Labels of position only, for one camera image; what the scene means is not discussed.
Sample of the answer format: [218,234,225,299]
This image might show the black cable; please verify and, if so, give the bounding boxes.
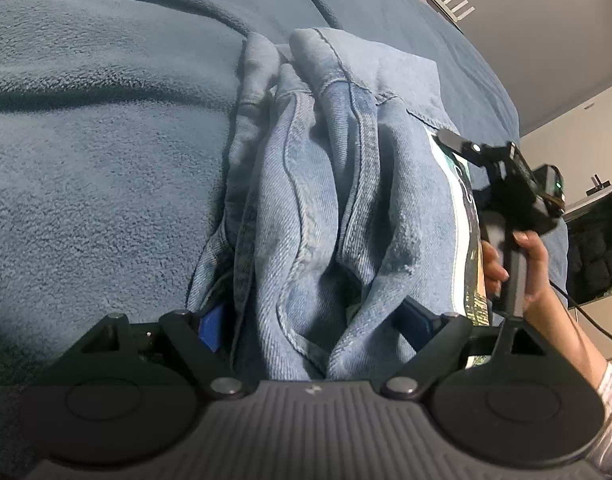
[550,280,612,351]

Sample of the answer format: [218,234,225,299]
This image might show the wooden rack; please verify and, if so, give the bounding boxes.
[412,0,477,34]

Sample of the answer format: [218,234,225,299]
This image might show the blue fleece blanket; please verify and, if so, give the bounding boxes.
[0,0,572,480]

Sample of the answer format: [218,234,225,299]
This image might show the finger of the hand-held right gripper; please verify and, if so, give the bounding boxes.
[432,128,518,171]

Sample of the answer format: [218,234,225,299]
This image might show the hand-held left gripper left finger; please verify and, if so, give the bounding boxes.
[61,304,248,402]

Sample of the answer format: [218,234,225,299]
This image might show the person's right hand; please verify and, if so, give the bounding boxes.
[480,231,554,322]

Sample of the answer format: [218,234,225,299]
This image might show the printed cloth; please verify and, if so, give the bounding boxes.
[424,127,493,367]

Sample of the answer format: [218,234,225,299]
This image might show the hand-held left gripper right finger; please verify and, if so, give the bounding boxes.
[380,296,555,402]

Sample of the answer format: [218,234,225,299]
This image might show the person's right forearm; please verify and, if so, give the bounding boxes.
[522,287,612,480]

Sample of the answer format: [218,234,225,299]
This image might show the blue denim jeans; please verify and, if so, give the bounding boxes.
[185,26,487,382]

